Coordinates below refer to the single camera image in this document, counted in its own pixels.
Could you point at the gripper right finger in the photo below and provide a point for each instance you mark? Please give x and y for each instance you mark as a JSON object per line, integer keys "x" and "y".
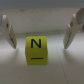
{"x": 70, "y": 33}

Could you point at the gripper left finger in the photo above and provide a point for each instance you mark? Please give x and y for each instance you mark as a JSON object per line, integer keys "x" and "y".
{"x": 10, "y": 33}

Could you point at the yellow block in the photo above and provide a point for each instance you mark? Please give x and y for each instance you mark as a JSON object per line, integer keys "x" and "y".
{"x": 36, "y": 50}

